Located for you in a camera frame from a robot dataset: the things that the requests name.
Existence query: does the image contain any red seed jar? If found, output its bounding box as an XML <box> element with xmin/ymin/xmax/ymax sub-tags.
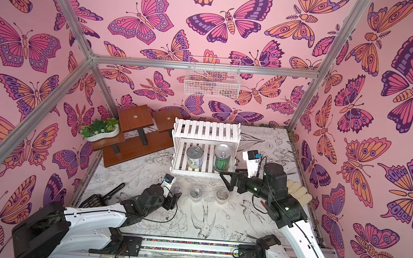
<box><xmin>215</xmin><ymin>188</ymin><xmax>230</xmax><ymax>205</ymax></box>

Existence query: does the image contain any yellow seed jar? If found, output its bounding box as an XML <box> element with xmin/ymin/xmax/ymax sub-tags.
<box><xmin>171</xmin><ymin>184</ymin><xmax>182</xmax><ymax>201</ymax></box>

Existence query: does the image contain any green watermelon can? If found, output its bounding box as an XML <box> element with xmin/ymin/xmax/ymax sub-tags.
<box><xmin>214</xmin><ymin>144</ymin><xmax>232</xmax><ymax>172</ymax></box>

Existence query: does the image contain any white wooden slatted shelf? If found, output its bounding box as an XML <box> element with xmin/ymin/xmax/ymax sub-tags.
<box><xmin>170</xmin><ymin>119</ymin><xmax>241</xmax><ymax>179</ymax></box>

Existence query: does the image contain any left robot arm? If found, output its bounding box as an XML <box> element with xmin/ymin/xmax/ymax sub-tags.
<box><xmin>11</xmin><ymin>184</ymin><xmax>182</xmax><ymax>258</ymax></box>

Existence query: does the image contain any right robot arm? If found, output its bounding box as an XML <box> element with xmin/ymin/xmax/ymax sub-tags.
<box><xmin>219</xmin><ymin>163</ymin><xmax>325</xmax><ymax>258</ymax></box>

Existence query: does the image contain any beige work glove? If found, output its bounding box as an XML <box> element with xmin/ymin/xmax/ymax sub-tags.
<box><xmin>287</xmin><ymin>179</ymin><xmax>312</xmax><ymax>208</ymax></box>

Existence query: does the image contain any white purple label can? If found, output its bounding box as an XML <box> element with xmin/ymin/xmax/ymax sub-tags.
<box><xmin>186</xmin><ymin>145</ymin><xmax>204</xmax><ymax>169</ymax></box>

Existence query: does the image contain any black slotted scoop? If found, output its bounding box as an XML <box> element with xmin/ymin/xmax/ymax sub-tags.
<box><xmin>78</xmin><ymin>183</ymin><xmax>126</xmax><ymax>209</ymax></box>

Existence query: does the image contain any brown wooden tiered stand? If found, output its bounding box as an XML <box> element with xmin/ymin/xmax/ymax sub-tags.
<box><xmin>92</xmin><ymin>105</ymin><xmax>182</xmax><ymax>168</ymax></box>

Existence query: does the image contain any green plant in white pot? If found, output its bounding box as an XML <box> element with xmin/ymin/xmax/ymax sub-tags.
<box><xmin>79</xmin><ymin>118</ymin><xmax>120</xmax><ymax>142</ymax></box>

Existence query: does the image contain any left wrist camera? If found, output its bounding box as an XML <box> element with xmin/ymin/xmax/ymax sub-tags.
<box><xmin>161</xmin><ymin>174</ymin><xmax>175</xmax><ymax>197</ymax></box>

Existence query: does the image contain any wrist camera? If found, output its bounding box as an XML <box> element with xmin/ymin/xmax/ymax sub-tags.
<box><xmin>161</xmin><ymin>174</ymin><xmax>175</xmax><ymax>197</ymax></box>
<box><xmin>242</xmin><ymin>150</ymin><xmax>261</xmax><ymax>178</ymax></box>

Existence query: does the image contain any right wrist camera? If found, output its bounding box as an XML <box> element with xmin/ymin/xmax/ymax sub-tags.
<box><xmin>242</xmin><ymin>150</ymin><xmax>261</xmax><ymax>178</ymax></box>

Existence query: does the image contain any white wire basket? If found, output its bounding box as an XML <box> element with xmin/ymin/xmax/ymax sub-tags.
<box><xmin>183</xmin><ymin>56</ymin><xmax>242</xmax><ymax>100</ymax></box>

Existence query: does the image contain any aluminium frame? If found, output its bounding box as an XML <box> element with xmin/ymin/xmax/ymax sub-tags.
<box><xmin>0</xmin><ymin>0</ymin><xmax>372</xmax><ymax>164</ymax></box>

